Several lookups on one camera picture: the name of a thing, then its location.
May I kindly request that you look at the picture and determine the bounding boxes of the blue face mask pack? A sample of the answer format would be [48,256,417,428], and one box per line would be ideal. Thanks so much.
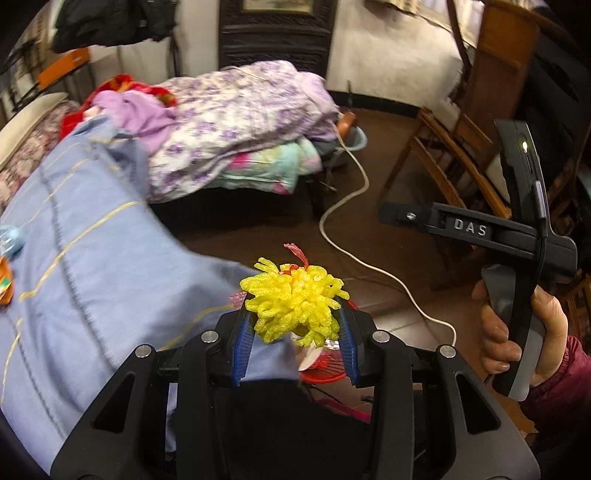
[0,225,24,257]

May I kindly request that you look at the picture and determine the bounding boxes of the dark cloth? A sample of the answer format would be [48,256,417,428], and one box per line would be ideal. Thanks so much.
[526,32,591,185]

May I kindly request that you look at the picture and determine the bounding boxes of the blue plastic basin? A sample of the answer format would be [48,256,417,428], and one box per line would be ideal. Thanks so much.
[323,127,369,169]

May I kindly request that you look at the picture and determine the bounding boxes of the white cable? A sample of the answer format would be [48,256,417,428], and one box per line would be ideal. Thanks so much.
[318,143,458,347]

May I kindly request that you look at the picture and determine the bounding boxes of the cream pillow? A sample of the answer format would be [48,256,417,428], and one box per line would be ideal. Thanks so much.
[0,91,70,162]

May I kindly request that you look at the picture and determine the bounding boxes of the orange box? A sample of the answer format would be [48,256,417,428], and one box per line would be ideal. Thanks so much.
[37,47,90,90]

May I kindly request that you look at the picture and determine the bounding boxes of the person's right forearm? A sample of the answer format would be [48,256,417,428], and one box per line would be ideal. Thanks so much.
[522,335,591,437]

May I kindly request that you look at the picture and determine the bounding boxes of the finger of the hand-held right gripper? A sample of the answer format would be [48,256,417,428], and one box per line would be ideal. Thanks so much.
[379,202,438,232]

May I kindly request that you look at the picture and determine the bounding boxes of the black bed frame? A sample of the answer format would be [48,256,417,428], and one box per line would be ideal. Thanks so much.
[150,178,326,217]

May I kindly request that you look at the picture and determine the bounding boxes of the red blanket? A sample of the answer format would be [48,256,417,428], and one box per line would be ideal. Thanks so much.
[60,74,178,139]

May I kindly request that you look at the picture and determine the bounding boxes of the red plastic basket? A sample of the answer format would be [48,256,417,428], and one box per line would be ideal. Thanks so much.
[298,300,371,385]

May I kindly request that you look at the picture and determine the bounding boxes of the plain purple cloth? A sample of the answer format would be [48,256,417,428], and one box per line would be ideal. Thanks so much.
[92,88,178,153]

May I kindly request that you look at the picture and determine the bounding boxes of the purple floral quilt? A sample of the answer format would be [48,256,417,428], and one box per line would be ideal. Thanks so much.
[148,60,341,204]

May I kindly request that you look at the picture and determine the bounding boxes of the dark carved cabinet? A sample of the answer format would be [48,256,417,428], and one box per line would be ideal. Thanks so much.
[217,0,340,90]

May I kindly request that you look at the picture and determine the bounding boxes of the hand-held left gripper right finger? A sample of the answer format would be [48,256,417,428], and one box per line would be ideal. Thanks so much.
[335,307,541,480]

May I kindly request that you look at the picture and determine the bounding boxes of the grey pink floral quilt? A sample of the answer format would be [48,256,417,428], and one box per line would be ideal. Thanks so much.
[0,99,82,190]

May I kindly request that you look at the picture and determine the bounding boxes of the wooden chair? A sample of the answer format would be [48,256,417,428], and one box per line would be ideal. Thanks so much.
[379,106,514,223]
[445,0,542,155]

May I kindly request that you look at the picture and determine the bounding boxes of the metal bed headboard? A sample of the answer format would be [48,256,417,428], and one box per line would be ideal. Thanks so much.
[0,28,93,112]

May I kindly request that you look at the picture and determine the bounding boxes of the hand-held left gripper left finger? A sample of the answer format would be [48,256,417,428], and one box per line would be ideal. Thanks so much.
[51,309,259,480]

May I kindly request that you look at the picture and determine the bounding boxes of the yellow foam net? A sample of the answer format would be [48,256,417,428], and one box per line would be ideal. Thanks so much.
[240,258,351,349]

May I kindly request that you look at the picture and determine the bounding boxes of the picture frame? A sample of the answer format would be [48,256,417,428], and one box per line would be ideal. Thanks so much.
[242,0,315,17]

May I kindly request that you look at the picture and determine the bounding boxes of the black jacket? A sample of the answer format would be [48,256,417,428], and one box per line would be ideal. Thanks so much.
[51,0,178,54]

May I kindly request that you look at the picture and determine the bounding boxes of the person's right hand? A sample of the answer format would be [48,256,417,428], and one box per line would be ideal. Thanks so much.
[472,279,570,388]

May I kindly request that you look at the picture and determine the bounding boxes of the pastel quilt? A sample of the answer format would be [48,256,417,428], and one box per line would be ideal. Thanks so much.
[217,138,324,195]

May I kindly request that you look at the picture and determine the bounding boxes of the orange snack wrapper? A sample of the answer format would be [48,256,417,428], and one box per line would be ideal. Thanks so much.
[0,256,14,305]

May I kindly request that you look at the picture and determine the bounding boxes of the blue checked blanket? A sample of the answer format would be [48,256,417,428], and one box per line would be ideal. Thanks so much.
[0,113,305,462]

